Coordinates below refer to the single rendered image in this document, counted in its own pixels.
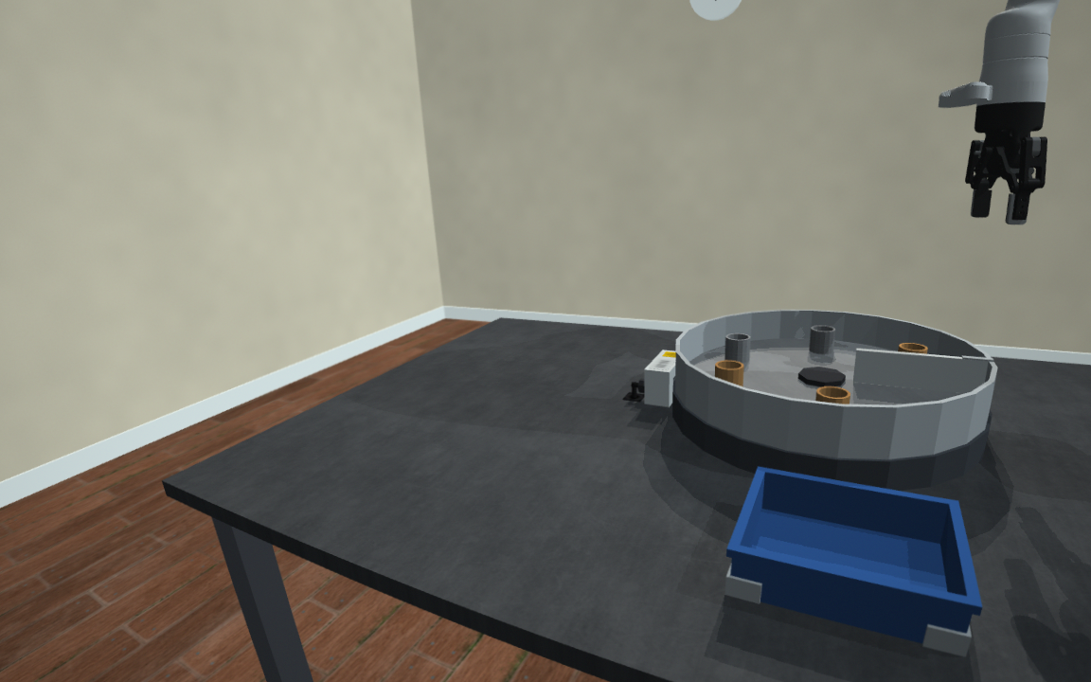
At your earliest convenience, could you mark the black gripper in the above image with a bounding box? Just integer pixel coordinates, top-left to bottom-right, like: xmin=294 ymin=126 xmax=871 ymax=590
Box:
xmin=966 ymin=101 xmax=1047 ymax=224

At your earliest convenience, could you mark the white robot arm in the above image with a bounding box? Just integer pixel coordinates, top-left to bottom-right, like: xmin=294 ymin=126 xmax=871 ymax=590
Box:
xmin=939 ymin=0 xmax=1060 ymax=108

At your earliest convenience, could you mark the grey metal bushing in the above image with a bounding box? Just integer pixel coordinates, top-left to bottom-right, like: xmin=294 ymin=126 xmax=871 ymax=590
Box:
xmin=810 ymin=326 xmax=835 ymax=354
xmin=724 ymin=333 xmax=751 ymax=363

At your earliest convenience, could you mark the blue crate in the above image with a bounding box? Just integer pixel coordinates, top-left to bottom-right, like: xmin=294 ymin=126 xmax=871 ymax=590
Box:
xmin=726 ymin=466 xmax=982 ymax=655

